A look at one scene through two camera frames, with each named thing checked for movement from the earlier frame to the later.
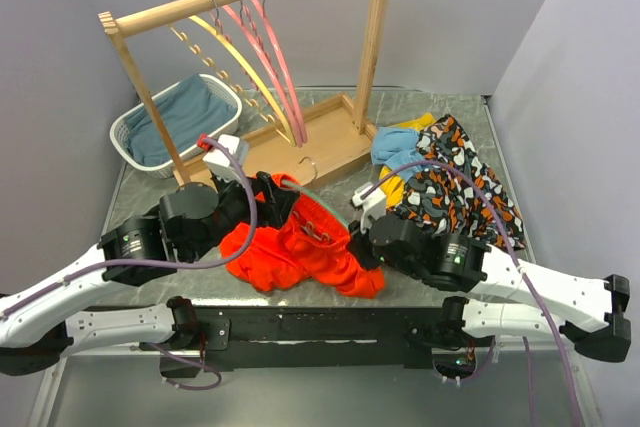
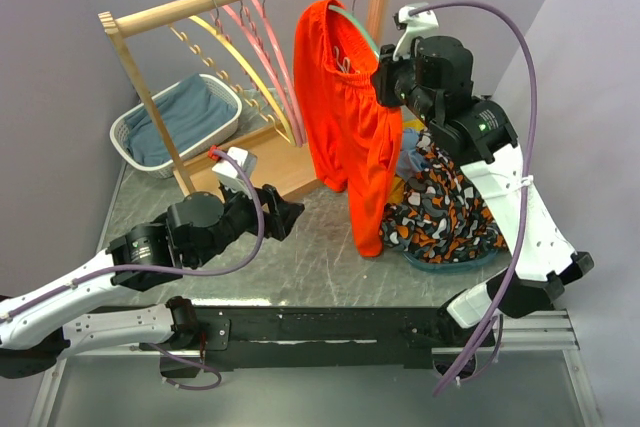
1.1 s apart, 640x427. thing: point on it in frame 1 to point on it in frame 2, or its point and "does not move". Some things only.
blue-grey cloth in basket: (189, 111) does not move
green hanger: (306, 187) to (351, 16)
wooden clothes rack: (328, 135) does not move
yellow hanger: (193, 50) does not move
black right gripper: (358, 244) to (384, 72)
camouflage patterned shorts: (437, 197) does not move
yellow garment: (394, 186) does not move
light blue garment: (396, 148) does not move
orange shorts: (309, 242) to (356, 137)
